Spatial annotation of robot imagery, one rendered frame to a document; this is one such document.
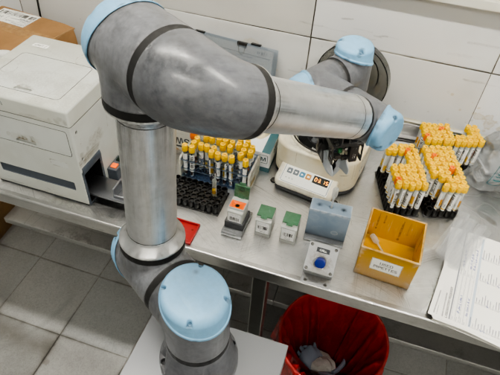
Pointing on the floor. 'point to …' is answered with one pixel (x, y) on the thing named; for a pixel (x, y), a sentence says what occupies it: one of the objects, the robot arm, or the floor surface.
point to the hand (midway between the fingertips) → (331, 169)
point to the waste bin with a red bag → (332, 336)
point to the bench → (290, 254)
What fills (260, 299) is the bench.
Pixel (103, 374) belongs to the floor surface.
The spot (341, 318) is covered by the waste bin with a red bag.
